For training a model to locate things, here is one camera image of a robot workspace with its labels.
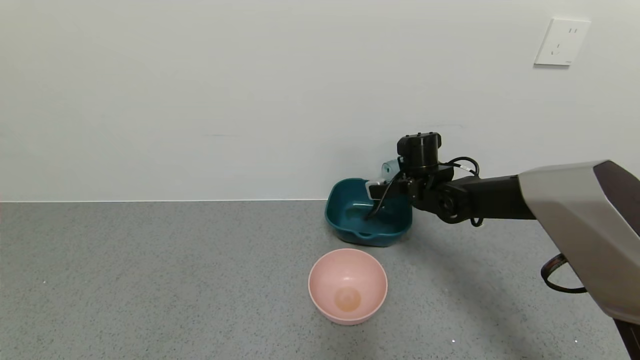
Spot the translucent blue plastic cup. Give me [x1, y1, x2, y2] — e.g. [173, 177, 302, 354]
[382, 158, 404, 182]

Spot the white wall socket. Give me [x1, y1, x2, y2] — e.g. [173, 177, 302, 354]
[534, 18, 591, 67]

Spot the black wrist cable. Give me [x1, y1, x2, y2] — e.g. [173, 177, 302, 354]
[440, 156, 481, 177]

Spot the pink plastic bowl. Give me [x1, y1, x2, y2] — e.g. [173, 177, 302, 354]
[308, 248, 388, 326]

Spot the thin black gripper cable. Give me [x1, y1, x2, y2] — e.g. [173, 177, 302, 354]
[366, 172, 402, 221]

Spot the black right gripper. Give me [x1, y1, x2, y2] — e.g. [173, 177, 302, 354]
[363, 179, 409, 221]

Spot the dark arm cable loop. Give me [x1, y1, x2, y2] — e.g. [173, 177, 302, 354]
[541, 253, 588, 294]

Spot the teal plastic tub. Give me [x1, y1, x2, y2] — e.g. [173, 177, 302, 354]
[324, 178, 413, 248]

